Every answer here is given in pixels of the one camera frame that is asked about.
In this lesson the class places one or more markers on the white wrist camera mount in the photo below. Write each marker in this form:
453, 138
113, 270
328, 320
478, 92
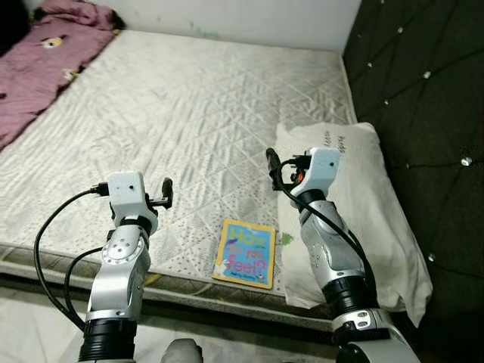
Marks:
128, 190
324, 168

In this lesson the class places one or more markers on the grey quilted mattress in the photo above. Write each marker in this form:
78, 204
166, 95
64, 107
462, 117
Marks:
189, 113

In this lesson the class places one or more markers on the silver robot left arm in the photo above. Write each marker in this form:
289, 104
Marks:
121, 265

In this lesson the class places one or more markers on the grey robot left leg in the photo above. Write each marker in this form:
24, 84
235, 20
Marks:
183, 352

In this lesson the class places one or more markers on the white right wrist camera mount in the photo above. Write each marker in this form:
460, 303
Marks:
324, 168

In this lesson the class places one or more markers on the mauve cartoon print blanket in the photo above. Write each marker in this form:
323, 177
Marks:
45, 68

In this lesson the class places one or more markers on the colourful children's book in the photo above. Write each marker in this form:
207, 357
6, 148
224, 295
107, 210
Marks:
243, 253

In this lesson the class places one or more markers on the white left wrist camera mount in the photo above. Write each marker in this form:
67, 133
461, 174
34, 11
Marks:
128, 190

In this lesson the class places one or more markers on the white pillow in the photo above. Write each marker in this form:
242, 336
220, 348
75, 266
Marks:
378, 197

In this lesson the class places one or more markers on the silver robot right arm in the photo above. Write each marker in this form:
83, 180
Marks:
329, 242

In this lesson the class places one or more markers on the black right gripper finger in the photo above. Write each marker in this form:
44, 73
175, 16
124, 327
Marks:
273, 162

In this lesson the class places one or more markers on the black tufted headboard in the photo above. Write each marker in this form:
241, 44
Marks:
431, 76

